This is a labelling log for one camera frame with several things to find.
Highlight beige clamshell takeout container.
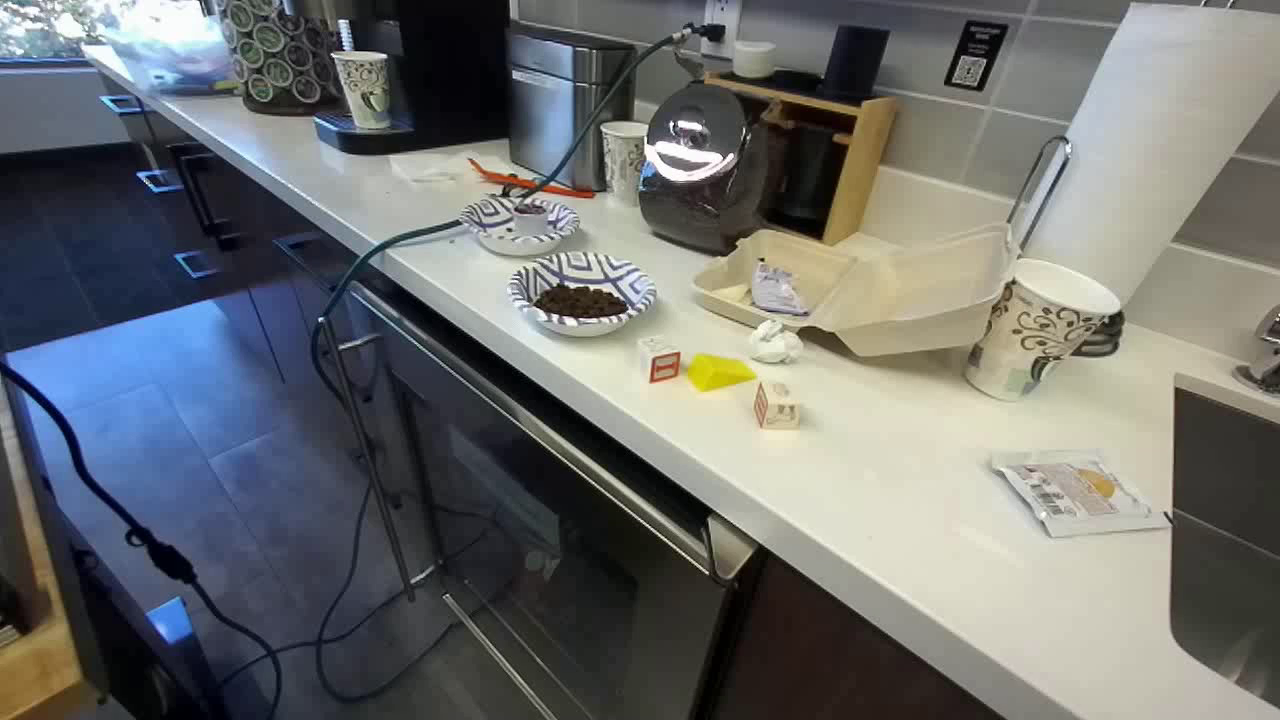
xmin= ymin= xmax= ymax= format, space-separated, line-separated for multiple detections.
xmin=690 ymin=222 xmax=1019 ymax=364

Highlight black cable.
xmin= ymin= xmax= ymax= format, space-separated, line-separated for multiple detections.
xmin=0 ymin=357 xmax=288 ymax=720

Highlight patterned paper bowl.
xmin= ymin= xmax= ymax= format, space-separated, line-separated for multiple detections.
xmin=462 ymin=190 xmax=586 ymax=260

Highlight patterned bowl with coffee grounds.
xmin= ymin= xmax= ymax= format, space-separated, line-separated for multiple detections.
xmin=509 ymin=247 xmax=662 ymax=342

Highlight steel sink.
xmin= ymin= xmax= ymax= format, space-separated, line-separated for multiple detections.
xmin=1168 ymin=375 xmax=1280 ymax=713

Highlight green patterned paper cup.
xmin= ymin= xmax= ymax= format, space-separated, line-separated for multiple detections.
xmin=327 ymin=50 xmax=397 ymax=135

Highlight dark green cable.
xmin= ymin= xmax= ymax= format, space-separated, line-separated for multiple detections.
xmin=211 ymin=22 xmax=699 ymax=707

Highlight crumpled wrapper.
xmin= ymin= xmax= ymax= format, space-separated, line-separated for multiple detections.
xmin=750 ymin=251 xmax=815 ymax=320

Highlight black carafe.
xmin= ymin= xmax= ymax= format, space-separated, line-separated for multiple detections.
xmin=764 ymin=118 xmax=852 ymax=232

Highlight white paper towel roll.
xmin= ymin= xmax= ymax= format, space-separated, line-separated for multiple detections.
xmin=1019 ymin=0 xmax=1280 ymax=308

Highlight wooden rack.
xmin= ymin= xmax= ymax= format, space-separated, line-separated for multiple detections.
xmin=699 ymin=67 xmax=900 ymax=247

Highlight black QR code sign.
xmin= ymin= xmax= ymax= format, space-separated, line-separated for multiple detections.
xmin=941 ymin=17 xmax=1011 ymax=96

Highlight yellow packet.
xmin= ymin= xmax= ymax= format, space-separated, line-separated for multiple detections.
xmin=681 ymin=348 xmax=759 ymax=398

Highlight glass door undercounter appliance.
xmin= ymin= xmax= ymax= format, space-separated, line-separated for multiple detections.
xmin=342 ymin=275 xmax=769 ymax=720

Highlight orange stir sticks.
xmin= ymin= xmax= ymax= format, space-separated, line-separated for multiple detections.
xmin=463 ymin=152 xmax=599 ymax=203

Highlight white plastic container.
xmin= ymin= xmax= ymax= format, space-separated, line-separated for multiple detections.
xmin=723 ymin=36 xmax=779 ymax=86

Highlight clear plastic bag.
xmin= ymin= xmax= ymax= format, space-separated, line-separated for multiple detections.
xmin=89 ymin=0 xmax=240 ymax=101

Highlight black coffee machine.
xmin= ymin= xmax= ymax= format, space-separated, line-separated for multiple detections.
xmin=311 ymin=0 xmax=515 ymax=161

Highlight silver coffee maker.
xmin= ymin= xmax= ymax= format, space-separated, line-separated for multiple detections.
xmin=506 ymin=17 xmax=639 ymax=191

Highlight black cylinder speaker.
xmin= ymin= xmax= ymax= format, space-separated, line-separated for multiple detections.
xmin=819 ymin=22 xmax=891 ymax=110

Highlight white paper cup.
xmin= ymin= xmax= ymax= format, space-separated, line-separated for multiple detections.
xmin=596 ymin=118 xmax=653 ymax=207

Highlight coffee pod carousel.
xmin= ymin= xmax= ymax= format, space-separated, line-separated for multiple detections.
xmin=218 ymin=0 xmax=342 ymax=119

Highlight crumpled white paper ball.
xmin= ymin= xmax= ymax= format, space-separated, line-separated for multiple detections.
xmin=743 ymin=318 xmax=808 ymax=369

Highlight white wall outlet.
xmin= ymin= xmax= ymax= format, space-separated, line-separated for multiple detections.
xmin=698 ymin=0 xmax=743 ymax=43

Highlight clear plastic condiment packet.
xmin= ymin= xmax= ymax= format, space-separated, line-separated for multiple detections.
xmin=987 ymin=447 xmax=1171 ymax=546

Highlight white paper napkin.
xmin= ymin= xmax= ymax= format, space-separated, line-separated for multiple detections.
xmin=390 ymin=145 xmax=501 ymax=191

